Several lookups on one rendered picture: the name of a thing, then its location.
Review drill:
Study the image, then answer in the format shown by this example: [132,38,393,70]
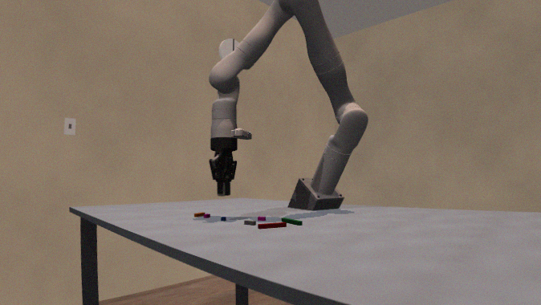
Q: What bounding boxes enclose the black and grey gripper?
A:
[209,137,238,196]

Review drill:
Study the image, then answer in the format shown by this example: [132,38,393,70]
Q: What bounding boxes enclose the green rod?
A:
[282,218,302,226]

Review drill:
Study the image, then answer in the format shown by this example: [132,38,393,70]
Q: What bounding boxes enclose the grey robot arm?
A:
[209,0,368,195]

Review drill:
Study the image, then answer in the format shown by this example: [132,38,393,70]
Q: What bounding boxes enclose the red rod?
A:
[258,222,287,229]

